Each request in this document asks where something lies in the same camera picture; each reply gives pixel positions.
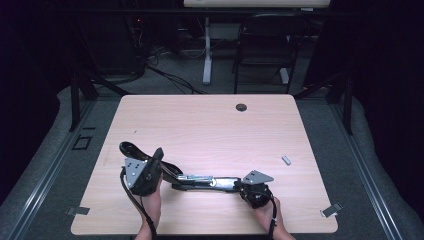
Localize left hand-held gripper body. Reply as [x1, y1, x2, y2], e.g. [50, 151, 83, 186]
[124, 155, 164, 197]

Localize black folding chair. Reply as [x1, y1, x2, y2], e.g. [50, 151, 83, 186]
[232, 13, 309, 95]

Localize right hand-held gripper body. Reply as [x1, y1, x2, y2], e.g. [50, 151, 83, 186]
[239, 169, 275, 210]

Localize black metal stand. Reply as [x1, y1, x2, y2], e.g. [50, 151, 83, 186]
[68, 66, 131, 133]
[293, 71, 354, 136]

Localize white desk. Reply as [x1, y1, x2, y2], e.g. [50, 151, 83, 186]
[183, 0, 331, 86]

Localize person's left hand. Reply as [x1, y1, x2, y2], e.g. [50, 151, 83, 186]
[139, 176, 164, 231]

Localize person's right hand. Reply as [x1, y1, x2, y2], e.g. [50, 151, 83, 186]
[254, 197, 286, 234]

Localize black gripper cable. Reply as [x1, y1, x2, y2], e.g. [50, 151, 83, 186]
[267, 195, 280, 240]
[119, 166, 158, 240]

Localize black stapler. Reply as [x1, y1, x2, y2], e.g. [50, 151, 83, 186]
[119, 141, 243, 194]

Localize aluminium rail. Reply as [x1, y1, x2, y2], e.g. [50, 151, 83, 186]
[328, 99, 404, 240]
[6, 99, 98, 240]

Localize dark equipment with red light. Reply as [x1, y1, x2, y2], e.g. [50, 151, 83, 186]
[76, 13, 148, 76]

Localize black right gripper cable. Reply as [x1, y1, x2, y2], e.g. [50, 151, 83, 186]
[267, 195, 280, 240]

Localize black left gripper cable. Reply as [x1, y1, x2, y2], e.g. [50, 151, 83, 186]
[119, 166, 158, 240]

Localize grey tape piece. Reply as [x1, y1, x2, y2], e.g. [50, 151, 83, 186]
[320, 202, 344, 218]
[66, 206, 91, 217]

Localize black floor cables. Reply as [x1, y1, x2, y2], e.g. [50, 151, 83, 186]
[144, 46, 208, 95]

